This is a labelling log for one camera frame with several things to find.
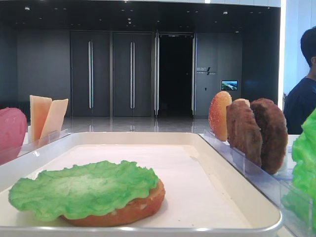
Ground green lettuce leaf on bun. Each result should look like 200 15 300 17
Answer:
8 160 158 222

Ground orange cheese slice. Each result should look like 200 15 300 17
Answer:
30 95 52 141

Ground person in dark blue shirt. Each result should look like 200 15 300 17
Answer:
283 27 316 135

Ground bottom bun slice on tray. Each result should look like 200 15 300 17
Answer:
60 180 165 227

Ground brown meat patty front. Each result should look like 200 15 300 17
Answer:
226 99 263 167

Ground clear acrylic right rack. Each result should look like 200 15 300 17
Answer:
201 130 316 237

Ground pale yellow cheese slice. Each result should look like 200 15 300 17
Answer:
40 99 68 139

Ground sesame top bun slice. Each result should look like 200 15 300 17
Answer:
209 91 232 142

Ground small wall screen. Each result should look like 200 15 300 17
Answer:
221 80 238 91

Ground clear acrylic left rack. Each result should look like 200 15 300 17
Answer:
0 129 70 165

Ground green lettuce leaf in rack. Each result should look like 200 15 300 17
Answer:
282 112 316 229

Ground white rectangular tray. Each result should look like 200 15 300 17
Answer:
0 132 283 237

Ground dark double doors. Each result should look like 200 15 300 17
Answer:
70 32 193 117

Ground clear acrylic rack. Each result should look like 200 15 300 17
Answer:
0 129 70 165
201 130 316 237

